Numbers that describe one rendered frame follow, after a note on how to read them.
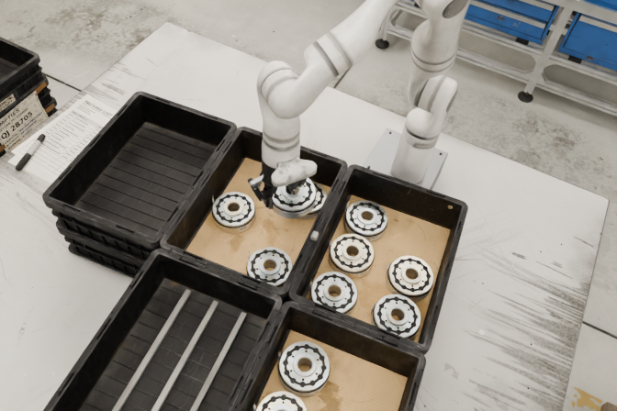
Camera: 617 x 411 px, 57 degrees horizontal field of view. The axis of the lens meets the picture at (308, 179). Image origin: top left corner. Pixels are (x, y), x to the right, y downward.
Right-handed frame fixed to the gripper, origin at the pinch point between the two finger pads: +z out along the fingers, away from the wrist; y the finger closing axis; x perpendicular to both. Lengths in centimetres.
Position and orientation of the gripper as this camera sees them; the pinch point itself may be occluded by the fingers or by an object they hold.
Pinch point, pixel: (279, 197)
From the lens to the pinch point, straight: 121.8
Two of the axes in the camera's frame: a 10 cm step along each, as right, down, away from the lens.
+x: 4.5, 7.2, -5.4
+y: -8.9, 3.2, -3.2
